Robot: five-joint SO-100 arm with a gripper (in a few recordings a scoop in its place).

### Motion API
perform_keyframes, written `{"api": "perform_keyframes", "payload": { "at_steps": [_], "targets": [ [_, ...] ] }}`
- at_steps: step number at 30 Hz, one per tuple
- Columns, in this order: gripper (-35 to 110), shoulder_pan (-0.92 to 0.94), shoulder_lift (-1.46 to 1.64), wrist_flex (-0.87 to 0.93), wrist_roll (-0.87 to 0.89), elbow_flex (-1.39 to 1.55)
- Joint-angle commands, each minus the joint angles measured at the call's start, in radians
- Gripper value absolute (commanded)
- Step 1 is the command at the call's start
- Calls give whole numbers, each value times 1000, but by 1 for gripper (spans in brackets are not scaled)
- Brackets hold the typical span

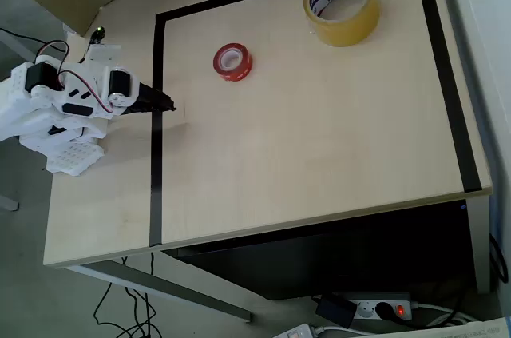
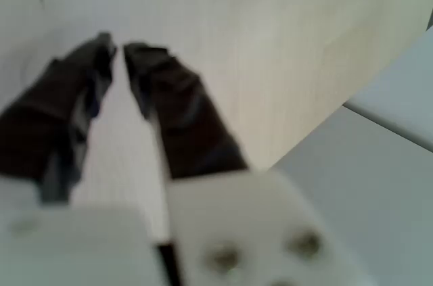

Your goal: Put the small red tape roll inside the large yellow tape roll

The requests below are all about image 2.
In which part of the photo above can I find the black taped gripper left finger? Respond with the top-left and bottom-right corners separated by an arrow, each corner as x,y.
0,31 -> 118,204

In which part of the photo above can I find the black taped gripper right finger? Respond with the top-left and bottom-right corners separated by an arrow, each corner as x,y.
122,42 -> 360,286

